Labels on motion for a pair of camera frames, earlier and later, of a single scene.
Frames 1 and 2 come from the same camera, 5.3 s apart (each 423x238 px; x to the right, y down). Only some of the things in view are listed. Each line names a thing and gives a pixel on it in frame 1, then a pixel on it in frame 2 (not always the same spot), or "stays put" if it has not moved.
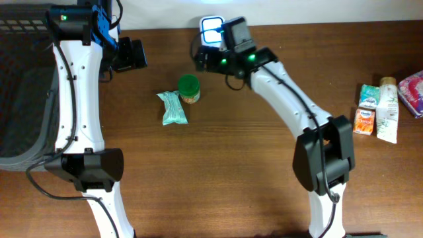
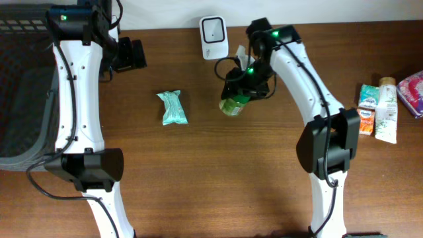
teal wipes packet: x=174 y=110 stays put
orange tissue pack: x=364 y=121 stays put
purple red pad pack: x=410 y=92 stays put
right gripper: x=215 y=61 → x=256 y=90
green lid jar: x=189 y=88 → x=234 y=106
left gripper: x=129 y=60 stays put
